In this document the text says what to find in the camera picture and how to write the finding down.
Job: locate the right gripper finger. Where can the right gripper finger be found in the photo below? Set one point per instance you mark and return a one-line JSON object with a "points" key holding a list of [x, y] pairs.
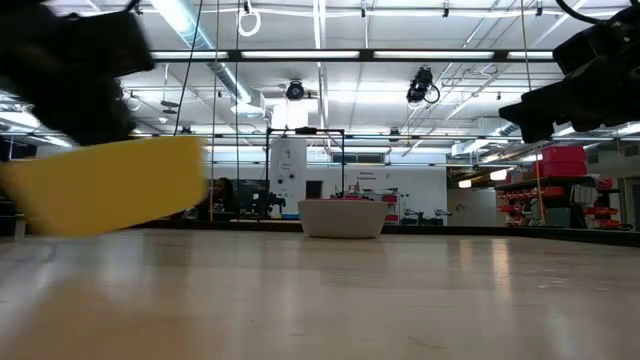
{"points": [[550, 112]]}

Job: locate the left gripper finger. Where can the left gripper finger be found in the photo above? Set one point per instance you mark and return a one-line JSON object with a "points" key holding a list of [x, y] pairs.
{"points": [[85, 110]]}

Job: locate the yellow bowl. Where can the yellow bowl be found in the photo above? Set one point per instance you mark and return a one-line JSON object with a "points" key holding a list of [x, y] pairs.
{"points": [[105, 185]]}

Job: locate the storage shelf with parts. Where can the storage shelf with parts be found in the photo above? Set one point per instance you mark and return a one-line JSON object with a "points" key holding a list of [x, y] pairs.
{"points": [[550, 202]]}

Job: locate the red storage bins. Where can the red storage bins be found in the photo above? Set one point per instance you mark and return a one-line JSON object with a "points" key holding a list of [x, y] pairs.
{"points": [[564, 161]]}

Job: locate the person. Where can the person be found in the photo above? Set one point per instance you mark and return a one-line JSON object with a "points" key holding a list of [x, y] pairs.
{"points": [[220, 200]]}

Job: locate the white column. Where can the white column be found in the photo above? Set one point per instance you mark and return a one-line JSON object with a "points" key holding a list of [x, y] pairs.
{"points": [[288, 170]]}

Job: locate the grey bowl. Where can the grey bowl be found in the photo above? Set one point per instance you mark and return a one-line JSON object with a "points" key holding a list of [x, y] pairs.
{"points": [[342, 220]]}

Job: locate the black aluminium table frame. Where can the black aluminium table frame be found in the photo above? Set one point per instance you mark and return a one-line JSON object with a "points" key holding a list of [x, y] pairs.
{"points": [[500, 231]]}

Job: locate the silver ventilation duct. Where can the silver ventilation duct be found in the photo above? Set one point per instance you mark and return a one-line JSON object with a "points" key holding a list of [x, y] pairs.
{"points": [[220, 65]]}

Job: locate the overhead light bar frame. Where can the overhead light bar frame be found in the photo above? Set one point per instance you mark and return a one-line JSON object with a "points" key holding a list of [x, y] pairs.
{"points": [[365, 55]]}

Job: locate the round black ceiling camera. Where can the round black ceiling camera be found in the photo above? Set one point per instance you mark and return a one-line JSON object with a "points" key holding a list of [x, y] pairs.
{"points": [[295, 90]]}

